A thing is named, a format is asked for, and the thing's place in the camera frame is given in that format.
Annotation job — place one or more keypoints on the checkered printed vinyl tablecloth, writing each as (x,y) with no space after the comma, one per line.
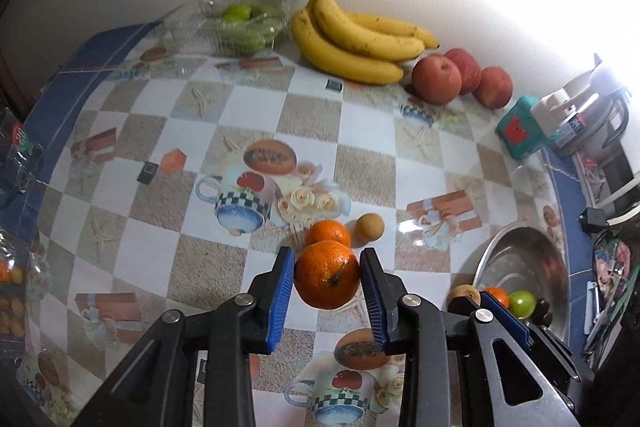
(310,107)

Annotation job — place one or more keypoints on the yellow banana bunch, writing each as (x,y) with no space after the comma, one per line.
(350,42)

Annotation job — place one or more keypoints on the black power adapter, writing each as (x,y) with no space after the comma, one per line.
(592,217)

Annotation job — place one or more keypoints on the silver electric kettle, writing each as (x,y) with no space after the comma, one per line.
(595,117)

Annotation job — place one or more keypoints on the pile of small kumquats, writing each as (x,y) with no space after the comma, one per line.
(12,307)

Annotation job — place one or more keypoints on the floral printed item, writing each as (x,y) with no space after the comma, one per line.
(612,257)

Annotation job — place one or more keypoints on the teal box with red mark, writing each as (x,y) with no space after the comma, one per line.
(520,129)

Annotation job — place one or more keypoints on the clear plastic clamshell box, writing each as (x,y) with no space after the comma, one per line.
(210,27)

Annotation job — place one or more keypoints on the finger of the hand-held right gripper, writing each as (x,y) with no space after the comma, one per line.
(505,317)
(460,307)

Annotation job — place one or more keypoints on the metal bowl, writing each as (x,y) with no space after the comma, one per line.
(525,252)

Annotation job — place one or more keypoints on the tall clear plastic container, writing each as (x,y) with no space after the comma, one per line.
(25,257)

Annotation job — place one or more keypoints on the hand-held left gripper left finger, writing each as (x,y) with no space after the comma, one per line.
(281,302)

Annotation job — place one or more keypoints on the small tan round fruit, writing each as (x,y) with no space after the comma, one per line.
(462,293)
(369,227)

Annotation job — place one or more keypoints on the orange tangerine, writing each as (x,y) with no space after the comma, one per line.
(496,296)
(327,277)
(327,232)
(4,271)

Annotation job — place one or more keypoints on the small green fruit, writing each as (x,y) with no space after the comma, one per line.
(266,11)
(245,38)
(236,12)

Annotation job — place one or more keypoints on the dark round object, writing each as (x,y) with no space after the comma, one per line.
(543,309)

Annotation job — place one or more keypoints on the glass mug with round sticker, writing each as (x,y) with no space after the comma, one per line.
(20,142)

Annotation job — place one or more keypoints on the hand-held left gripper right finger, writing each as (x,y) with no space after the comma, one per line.
(372,307)

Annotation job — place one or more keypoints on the red apple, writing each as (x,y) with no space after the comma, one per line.
(436,79)
(465,67)
(494,87)

